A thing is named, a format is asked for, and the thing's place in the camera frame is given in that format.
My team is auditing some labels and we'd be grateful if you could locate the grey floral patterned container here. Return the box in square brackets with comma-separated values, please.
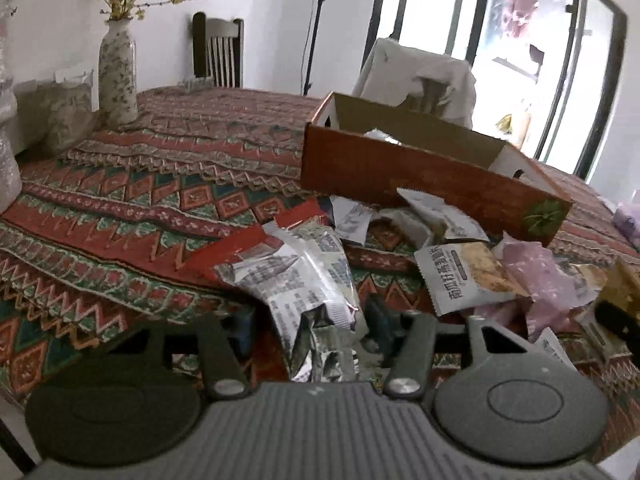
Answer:
[15, 82, 96, 156]

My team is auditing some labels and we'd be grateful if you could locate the floral ceramic vase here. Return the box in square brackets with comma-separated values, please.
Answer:
[98, 20, 139, 126]

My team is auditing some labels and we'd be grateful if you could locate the white zigzag edged snack packet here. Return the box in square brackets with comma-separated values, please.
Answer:
[396, 187, 492, 245]

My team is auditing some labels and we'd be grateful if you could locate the jacket draped chair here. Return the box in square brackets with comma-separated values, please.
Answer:
[405, 77, 451, 113]

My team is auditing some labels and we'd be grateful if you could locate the black sliding door frame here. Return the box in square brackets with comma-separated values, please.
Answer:
[367, 0, 628, 181]

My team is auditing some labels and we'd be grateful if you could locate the purple tissue pack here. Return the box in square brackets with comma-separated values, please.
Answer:
[612, 201, 640, 251]

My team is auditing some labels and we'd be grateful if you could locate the white paper card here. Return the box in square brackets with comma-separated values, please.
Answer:
[54, 69, 95, 86]

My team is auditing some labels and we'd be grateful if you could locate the white textured vase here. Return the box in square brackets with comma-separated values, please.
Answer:
[0, 0, 23, 213]

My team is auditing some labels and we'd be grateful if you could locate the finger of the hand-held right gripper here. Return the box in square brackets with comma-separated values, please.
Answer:
[594, 300, 640, 343]

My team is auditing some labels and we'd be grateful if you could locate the white jacket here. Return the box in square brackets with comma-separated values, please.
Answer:
[352, 37, 476, 128]

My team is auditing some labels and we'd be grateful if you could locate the orange cardboard box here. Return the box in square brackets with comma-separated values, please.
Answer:
[300, 91, 573, 248]

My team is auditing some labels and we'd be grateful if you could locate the white biscuit picture snack packet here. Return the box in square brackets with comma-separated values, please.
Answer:
[414, 241, 532, 317]

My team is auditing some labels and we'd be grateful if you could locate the black floor lamp stand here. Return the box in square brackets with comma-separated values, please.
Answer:
[300, 0, 332, 96]

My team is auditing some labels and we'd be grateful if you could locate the dark wooden slatted chair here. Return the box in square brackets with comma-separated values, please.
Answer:
[192, 11, 246, 89]

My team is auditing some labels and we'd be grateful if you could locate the silver grey printed snack packet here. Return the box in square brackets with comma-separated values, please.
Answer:
[214, 224, 372, 385]

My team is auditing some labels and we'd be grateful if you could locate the tan snack packet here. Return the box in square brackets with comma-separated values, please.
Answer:
[602, 259, 640, 313]

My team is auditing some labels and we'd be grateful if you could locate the purple snack packet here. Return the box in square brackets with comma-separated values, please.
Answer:
[492, 232, 597, 342]

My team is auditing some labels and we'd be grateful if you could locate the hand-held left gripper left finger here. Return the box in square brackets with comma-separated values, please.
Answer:
[106, 309, 258, 403]

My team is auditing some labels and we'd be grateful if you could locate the white grey printed snack packet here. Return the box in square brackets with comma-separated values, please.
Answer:
[329, 196, 374, 247]

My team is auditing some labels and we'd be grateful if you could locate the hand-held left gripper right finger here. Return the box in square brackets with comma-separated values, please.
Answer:
[366, 295, 572, 403]

